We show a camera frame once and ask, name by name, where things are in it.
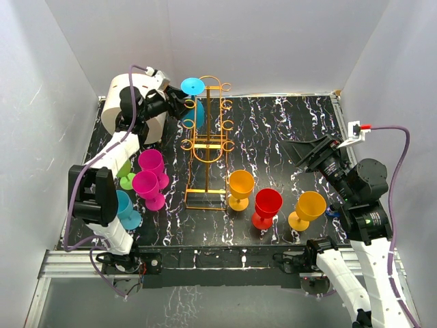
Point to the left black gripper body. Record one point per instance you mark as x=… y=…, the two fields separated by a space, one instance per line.
x=174 y=108

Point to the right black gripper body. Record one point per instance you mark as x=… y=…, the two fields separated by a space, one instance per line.
x=328 y=162

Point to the blue wine glass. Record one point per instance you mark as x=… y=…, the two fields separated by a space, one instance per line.
x=128 y=216
x=193 y=86

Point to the orange wine glass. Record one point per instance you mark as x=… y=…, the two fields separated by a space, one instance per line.
x=309 y=207
x=241 y=185

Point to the red wine glass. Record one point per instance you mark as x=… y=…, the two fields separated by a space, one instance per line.
x=268 y=202

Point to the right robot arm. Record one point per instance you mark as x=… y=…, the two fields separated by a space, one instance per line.
x=377 y=302

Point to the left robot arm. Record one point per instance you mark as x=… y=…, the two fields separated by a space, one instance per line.
x=92 y=194

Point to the magenta wine glass rear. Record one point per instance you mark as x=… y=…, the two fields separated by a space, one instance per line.
x=152 y=160

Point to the magenta wine glass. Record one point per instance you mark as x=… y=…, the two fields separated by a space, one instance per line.
x=152 y=160
x=146 y=185

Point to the magenta wine glass front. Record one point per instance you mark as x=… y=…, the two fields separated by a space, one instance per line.
x=146 y=185

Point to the green wine glass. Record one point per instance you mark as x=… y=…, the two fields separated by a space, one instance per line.
x=126 y=176

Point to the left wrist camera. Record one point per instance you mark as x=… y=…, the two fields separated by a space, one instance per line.
x=157 y=79

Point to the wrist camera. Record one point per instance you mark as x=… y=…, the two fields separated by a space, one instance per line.
x=356 y=134
x=157 y=79

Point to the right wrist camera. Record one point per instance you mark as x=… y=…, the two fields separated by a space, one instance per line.
x=356 y=134

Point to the blue handled tool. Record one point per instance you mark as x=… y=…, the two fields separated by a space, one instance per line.
x=331 y=212

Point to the gold wire glass rack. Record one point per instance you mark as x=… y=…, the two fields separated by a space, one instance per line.
x=209 y=148

